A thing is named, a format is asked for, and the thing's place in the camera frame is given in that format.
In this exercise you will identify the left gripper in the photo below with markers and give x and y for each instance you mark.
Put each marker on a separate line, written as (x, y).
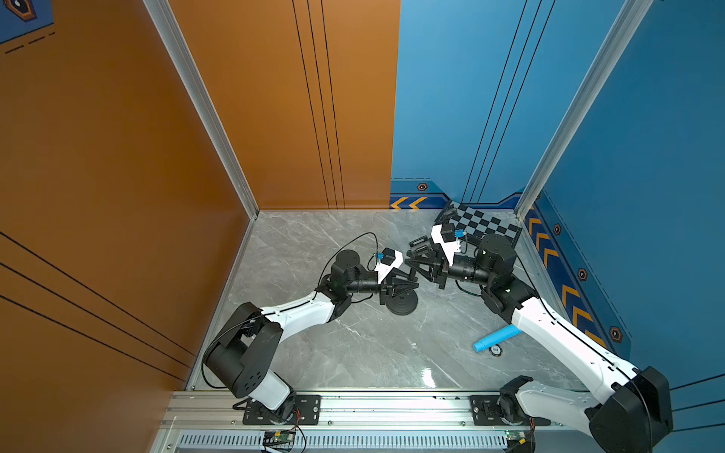
(391, 283)

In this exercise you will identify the left circuit board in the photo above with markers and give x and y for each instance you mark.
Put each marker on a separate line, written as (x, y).
(278, 441)

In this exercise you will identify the light blue tube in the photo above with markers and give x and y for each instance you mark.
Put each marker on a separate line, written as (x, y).
(496, 338)

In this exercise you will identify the right circuit board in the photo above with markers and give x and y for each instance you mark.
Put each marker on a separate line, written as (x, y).
(523, 444)

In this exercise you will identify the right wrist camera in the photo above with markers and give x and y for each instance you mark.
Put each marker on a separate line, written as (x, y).
(450, 240)

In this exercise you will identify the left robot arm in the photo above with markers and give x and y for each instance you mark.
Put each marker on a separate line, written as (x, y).
(242, 352)

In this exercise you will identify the aluminium front rail frame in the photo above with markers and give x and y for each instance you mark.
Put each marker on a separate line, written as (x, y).
(358, 420)

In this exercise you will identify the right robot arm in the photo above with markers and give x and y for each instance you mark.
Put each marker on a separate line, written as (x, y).
(623, 408)

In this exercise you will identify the folded chess board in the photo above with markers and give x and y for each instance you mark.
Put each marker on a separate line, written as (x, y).
(477, 223)

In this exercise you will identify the circuit board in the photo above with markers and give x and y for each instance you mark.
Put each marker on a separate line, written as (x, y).
(523, 444)
(278, 441)

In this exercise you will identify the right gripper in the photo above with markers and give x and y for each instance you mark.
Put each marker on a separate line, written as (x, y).
(438, 265)

